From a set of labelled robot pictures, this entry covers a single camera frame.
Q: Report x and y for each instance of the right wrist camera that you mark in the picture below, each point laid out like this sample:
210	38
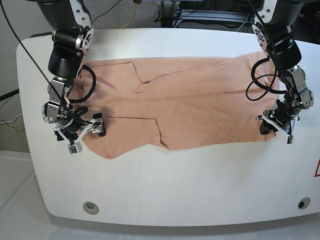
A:
75	148

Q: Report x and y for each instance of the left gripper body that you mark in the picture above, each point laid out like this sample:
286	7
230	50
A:
282	117

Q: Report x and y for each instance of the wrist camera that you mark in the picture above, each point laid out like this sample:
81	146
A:
75	148
290	139

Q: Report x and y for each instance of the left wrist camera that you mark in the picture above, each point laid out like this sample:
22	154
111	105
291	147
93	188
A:
290	139

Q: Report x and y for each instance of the right table grommet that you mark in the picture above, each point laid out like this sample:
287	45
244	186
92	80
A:
304	203

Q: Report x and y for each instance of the left table grommet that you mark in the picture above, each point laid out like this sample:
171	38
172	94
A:
91	208

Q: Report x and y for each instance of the metal stand base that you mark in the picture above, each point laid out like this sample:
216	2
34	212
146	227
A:
171	13

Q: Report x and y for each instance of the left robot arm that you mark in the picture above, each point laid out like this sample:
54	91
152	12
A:
273	27

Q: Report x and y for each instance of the red warning sticker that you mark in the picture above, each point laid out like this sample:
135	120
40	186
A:
317	172

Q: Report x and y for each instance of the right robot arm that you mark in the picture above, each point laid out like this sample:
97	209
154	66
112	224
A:
72	34

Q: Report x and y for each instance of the table grommet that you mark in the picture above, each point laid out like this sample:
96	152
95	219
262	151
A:
91	208
304	203

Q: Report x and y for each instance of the peach orange T-shirt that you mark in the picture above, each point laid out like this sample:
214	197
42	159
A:
175	103

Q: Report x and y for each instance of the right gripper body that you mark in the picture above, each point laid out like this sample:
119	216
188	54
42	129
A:
73	129

